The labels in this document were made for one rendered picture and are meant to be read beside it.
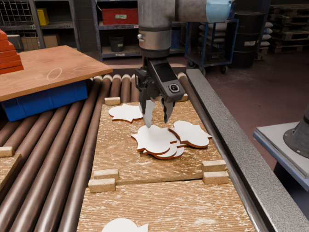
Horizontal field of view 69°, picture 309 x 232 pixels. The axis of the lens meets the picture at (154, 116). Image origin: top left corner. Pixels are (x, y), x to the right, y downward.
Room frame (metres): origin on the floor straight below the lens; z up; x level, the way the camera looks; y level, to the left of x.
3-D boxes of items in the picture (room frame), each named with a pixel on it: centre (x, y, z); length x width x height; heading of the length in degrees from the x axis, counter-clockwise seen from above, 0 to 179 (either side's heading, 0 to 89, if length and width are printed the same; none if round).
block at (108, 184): (0.36, 0.12, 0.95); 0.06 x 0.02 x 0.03; 95
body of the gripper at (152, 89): (0.55, 0.00, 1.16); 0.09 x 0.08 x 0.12; 26
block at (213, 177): (0.38, -0.15, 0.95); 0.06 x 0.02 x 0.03; 95
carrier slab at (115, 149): (0.60, 0.01, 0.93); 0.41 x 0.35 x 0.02; 7
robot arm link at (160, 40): (0.54, 0.00, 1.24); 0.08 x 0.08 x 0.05
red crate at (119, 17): (4.58, 0.65, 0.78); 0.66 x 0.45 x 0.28; 102
